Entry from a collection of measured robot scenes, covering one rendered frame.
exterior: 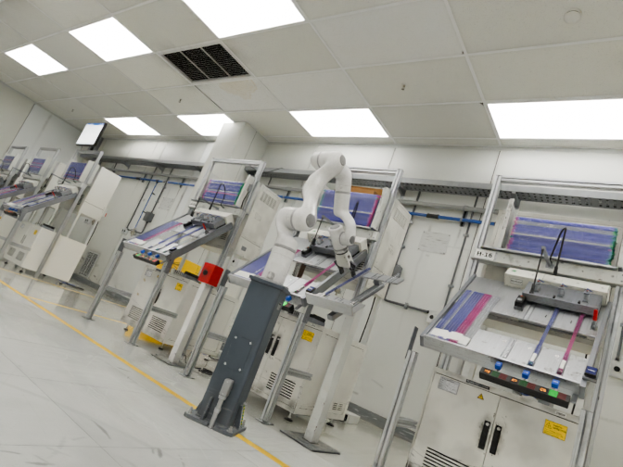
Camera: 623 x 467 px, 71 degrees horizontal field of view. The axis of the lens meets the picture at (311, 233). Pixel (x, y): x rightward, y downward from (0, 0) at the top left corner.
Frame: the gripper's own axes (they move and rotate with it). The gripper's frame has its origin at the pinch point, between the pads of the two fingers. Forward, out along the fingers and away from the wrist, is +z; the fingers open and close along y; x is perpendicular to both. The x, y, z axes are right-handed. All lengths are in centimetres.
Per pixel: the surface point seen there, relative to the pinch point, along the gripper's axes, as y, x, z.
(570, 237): -100, -73, 2
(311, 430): -11, 68, 57
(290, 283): 37.3, 15.9, 5.0
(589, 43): -79, -198, -79
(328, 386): -13, 49, 42
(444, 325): -65, 7, 14
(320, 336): 19.4, 19.8, 39.9
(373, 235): 20, -52, 4
